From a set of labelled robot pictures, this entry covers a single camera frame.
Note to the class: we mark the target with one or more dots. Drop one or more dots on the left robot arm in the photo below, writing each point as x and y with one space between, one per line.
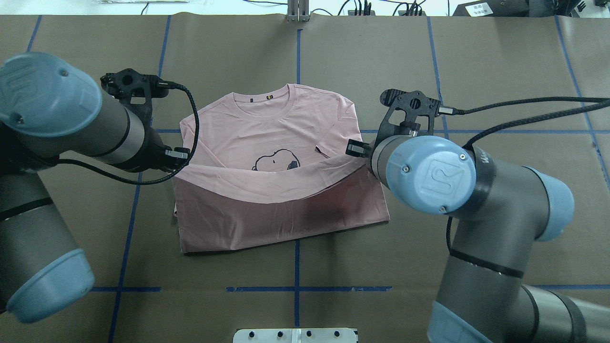
54 115

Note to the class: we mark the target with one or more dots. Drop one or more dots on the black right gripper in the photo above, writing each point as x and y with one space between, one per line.
356 148

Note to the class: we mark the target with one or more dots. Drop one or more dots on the black power strip with plugs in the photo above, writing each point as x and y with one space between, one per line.
389 8

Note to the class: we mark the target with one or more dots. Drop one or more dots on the dark box with label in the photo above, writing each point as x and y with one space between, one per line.
492 8

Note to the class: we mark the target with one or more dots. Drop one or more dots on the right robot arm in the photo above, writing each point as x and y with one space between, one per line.
501 209

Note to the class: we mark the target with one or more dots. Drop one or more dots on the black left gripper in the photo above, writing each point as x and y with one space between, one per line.
153 151

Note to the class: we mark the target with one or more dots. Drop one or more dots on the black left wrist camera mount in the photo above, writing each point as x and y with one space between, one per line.
135 91

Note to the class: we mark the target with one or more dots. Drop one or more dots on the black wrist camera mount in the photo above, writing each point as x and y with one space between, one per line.
414 104
135 91

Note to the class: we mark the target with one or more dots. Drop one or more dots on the pink Snoopy t-shirt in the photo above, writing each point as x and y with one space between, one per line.
272 168

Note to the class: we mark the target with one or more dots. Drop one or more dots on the aluminium frame post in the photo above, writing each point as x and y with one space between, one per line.
298 11

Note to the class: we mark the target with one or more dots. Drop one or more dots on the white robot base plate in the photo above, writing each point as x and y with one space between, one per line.
297 335

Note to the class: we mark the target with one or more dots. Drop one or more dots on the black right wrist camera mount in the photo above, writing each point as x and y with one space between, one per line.
414 104

